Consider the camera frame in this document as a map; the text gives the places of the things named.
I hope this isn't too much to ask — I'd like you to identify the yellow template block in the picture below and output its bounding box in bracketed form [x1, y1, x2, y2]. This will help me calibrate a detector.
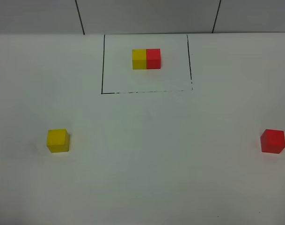
[132, 49, 146, 70]

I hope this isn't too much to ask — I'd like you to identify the red template block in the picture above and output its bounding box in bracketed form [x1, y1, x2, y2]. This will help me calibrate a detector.
[146, 49, 161, 69]

